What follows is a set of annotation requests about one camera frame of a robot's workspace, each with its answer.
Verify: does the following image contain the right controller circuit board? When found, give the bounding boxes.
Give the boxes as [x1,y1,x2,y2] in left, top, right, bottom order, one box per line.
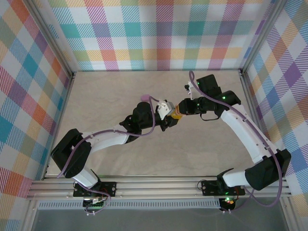
[220,196,238,211]

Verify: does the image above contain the controller circuit board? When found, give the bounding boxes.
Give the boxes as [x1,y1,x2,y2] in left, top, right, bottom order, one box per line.
[220,196,238,211]
[83,197,106,209]

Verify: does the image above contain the left controller circuit board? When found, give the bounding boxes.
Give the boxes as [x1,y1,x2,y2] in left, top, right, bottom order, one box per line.
[83,197,106,209]

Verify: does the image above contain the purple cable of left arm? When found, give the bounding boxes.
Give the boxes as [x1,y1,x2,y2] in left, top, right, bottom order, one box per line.
[57,96,161,215]

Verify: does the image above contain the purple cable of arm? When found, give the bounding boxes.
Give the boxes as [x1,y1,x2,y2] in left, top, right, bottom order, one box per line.
[189,70,284,214]
[57,96,161,215]

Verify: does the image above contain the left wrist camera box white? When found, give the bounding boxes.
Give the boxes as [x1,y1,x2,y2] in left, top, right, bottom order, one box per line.
[156,99,175,120]

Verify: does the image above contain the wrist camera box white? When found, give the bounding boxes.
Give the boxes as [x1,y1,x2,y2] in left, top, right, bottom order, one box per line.
[183,81,195,101]
[156,99,175,120]

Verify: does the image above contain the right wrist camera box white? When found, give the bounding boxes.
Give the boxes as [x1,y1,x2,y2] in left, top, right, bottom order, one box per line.
[183,81,195,101]

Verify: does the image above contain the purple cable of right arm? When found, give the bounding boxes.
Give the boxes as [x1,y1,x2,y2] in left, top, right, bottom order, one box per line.
[189,70,284,214]

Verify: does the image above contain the aluminium table side rail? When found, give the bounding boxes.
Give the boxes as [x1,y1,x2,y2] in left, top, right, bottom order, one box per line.
[40,72,77,181]
[239,69,277,178]

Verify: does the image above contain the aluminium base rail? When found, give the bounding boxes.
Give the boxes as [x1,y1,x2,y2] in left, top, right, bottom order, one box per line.
[26,177,292,199]

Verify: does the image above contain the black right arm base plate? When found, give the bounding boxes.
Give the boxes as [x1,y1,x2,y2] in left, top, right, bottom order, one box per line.
[201,179,246,196]

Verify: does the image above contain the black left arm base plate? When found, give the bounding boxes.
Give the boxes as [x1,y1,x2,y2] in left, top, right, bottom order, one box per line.
[73,181,117,198]

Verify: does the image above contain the grey slotted cable duct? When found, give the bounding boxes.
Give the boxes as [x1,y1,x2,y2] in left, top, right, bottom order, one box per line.
[37,199,221,209]

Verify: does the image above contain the aluminium frame post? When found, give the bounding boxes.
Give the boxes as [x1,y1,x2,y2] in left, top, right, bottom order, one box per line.
[24,0,75,79]
[239,0,289,75]

